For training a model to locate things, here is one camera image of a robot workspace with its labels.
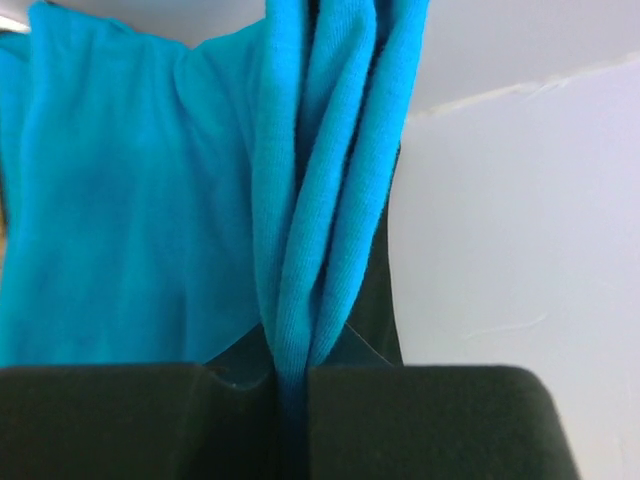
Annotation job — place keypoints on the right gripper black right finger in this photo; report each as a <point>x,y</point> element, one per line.
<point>369,419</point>

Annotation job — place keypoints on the blue t shirt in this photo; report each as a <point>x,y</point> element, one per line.
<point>163,200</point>

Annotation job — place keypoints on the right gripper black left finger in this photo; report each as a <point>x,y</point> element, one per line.
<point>143,421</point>

